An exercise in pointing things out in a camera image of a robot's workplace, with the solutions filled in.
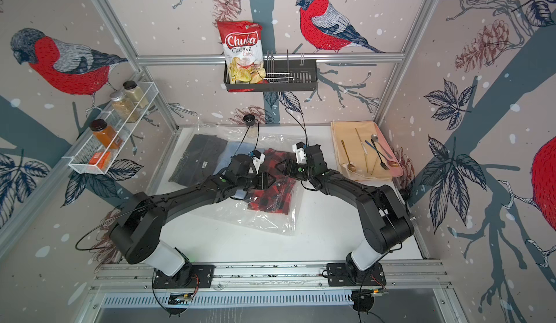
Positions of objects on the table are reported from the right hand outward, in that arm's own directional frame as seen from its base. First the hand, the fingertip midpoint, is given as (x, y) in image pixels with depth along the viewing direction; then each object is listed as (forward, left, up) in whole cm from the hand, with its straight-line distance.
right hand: (278, 166), depth 87 cm
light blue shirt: (+20, +26, -13) cm, 35 cm away
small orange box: (-13, +53, +21) cm, 59 cm away
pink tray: (+8, -55, -14) cm, 57 cm away
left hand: (-4, +1, 0) cm, 4 cm away
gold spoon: (+9, -34, -13) cm, 38 cm away
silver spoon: (+28, -50, -13) cm, 59 cm away
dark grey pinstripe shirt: (+10, +40, -10) cm, 43 cm away
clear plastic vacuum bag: (-15, +17, -12) cm, 26 cm away
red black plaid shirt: (-9, +1, -9) cm, 13 cm away
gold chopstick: (+21, -43, -13) cm, 49 cm away
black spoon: (+12, -50, -14) cm, 53 cm away
